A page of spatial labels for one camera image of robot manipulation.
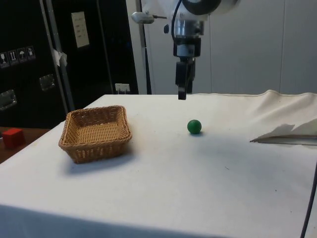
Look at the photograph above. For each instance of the black cabinet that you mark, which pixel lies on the black cabinet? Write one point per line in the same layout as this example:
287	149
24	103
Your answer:
104	49

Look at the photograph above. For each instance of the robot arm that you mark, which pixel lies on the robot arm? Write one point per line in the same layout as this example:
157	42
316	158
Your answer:
230	5

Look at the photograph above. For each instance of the green ball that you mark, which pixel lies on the green ball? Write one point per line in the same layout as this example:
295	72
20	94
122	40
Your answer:
194	127

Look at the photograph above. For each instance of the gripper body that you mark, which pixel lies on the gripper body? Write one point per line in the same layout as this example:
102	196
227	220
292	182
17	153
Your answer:
187	48

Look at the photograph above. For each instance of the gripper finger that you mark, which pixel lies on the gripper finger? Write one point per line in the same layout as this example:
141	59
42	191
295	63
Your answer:
190	72
181	74

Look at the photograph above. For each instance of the red cube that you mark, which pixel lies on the red cube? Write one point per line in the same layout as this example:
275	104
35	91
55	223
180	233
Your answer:
13	138

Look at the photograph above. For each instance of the wicker basket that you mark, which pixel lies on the wicker basket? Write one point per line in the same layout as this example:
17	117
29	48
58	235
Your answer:
96	134

